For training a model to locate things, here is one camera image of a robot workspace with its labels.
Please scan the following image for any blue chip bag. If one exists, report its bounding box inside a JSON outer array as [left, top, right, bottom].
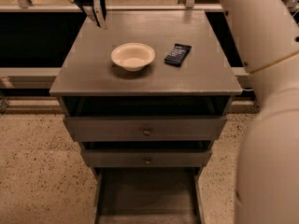
[[73, 0, 107, 29]]

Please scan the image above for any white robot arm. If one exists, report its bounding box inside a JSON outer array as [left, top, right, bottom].
[[220, 0, 299, 224]]

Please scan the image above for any grey drawer cabinet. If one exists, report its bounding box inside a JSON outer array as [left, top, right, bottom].
[[49, 10, 243, 224]]

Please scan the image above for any top grey drawer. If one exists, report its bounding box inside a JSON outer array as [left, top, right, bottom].
[[64, 117, 226, 142]]

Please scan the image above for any grey drawer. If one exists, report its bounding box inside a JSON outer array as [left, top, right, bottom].
[[81, 149, 211, 168], [64, 117, 226, 142], [91, 168, 206, 224]]

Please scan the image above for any middle grey drawer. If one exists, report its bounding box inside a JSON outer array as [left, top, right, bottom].
[[81, 149, 211, 168]]

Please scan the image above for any bottom grey drawer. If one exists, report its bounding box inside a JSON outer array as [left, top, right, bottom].
[[91, 168, 206, 224]]

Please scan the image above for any white bowl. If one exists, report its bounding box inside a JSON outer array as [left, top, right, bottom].
[[111, 43, 155, 72]]

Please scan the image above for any dark blue snack bar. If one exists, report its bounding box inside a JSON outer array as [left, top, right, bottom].
[[164, 43, 192, 67]]

